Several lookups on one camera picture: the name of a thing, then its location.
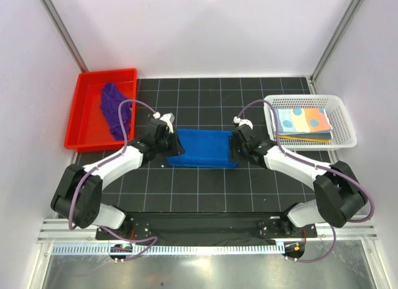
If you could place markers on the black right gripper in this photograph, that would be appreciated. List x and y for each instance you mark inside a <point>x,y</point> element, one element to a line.
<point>233,156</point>

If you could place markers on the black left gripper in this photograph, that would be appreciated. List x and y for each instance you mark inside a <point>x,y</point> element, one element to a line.
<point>176,146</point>

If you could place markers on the blue towel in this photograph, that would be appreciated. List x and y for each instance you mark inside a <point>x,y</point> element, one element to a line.
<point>203,149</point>

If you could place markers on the yellow tiger hello towel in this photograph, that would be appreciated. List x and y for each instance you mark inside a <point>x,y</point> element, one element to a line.
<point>323,137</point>

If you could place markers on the pastel striped towel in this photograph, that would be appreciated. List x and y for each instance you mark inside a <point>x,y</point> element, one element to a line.
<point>300,120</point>

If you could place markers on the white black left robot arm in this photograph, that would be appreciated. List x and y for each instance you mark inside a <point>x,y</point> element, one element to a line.
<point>78,195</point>

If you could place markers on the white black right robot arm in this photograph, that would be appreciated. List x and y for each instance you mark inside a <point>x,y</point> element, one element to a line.
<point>339,198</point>

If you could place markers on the black grid cutting mat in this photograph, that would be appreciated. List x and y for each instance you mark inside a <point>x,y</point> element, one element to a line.
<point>207,104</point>

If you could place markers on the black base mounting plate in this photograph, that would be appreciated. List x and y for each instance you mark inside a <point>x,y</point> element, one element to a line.
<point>205,228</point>

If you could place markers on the purple towel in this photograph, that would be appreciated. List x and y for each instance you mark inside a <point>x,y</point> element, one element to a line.
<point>111,98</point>

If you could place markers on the red plastic bin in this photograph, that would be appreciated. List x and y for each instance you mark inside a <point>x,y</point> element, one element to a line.
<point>87,129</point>

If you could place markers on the white plastic mesh basket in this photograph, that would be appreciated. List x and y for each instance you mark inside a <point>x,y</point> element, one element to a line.
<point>343,132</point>

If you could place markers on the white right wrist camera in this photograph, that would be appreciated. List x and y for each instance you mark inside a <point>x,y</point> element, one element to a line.
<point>242,124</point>

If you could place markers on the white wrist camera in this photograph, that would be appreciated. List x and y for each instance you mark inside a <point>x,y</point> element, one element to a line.
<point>168,118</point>
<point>242,124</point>

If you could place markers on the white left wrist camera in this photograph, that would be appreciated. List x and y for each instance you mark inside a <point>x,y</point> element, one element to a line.
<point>168,118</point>

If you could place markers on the right aluminium corner post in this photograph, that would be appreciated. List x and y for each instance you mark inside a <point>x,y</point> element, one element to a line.
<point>337,35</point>

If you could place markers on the aluminium corner post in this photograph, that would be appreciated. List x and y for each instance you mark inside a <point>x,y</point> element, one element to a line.
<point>337,35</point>
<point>61,28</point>

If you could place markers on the aluminium front rail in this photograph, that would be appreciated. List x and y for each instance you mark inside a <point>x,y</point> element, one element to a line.
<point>257,239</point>

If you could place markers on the left aluminium corner post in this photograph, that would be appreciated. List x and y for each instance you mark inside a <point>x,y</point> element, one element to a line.
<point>61,28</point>

